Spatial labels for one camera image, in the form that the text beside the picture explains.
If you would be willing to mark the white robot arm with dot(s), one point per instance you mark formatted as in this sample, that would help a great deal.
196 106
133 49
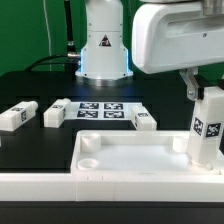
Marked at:
104 58

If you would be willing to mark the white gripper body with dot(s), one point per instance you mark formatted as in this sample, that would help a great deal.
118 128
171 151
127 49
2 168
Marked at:
168 37

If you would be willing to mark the white L-shaped fence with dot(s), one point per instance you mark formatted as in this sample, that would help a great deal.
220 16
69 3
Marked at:
102 186

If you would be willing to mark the sheet of fiducial tags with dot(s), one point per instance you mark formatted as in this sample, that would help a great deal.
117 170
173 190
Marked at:
101 110

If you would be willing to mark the white desk top tray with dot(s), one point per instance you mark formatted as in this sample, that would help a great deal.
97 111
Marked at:
137 152

